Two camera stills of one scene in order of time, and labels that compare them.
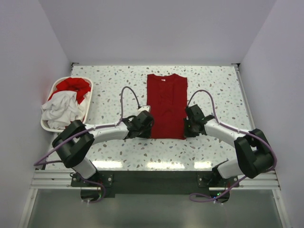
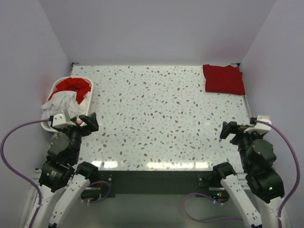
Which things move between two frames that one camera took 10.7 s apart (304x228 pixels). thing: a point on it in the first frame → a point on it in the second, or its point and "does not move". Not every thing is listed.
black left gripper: x=147 y=133 → x=91 y=121
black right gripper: x=186 y=133 → x=232 y=126
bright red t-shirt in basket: x=80 y=85 does not move
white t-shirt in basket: x=62 y=109 does not move
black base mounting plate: x=92 y=190 does not move
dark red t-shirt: x=167 y=96 → x=227 y=79
